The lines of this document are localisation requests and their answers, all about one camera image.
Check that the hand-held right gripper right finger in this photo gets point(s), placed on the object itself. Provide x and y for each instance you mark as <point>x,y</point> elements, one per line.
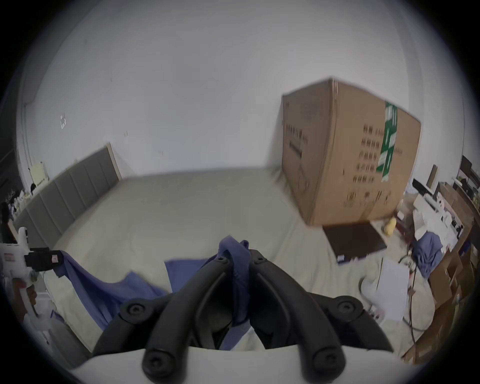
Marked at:
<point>285,300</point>

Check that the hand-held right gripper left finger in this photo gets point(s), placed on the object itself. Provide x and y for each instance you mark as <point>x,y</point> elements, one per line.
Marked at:
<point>187,300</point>

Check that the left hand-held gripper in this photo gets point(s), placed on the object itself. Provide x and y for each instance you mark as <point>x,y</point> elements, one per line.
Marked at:
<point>11,258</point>

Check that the dark blue shirt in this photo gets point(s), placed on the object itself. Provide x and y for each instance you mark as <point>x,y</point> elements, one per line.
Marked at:
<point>101,296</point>

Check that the person's left hand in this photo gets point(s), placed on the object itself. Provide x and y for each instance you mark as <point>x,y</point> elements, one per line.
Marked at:
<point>30,297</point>

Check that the grey padded headboard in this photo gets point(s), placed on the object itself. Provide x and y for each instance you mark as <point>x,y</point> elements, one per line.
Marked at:
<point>67,195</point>

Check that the bed with beige sheet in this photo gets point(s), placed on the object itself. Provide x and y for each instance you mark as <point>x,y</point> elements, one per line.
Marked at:
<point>180,213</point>

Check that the dark brown flat board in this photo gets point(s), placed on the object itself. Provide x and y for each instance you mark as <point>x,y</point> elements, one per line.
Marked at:
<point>354,240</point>

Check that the white paper sheet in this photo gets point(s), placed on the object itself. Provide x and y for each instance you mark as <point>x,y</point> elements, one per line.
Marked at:
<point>390,288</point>

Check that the small yellow object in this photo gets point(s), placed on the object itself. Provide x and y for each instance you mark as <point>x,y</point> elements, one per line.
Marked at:
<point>390,226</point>

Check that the blue bunched garment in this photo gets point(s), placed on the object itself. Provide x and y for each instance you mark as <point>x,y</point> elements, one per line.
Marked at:
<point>427,251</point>

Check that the large brown cardboard carton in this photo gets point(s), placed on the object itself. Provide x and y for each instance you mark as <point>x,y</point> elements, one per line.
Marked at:
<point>337,157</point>

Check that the pile of brown cartons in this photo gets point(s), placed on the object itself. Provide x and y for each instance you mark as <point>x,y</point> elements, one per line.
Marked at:
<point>450,273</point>

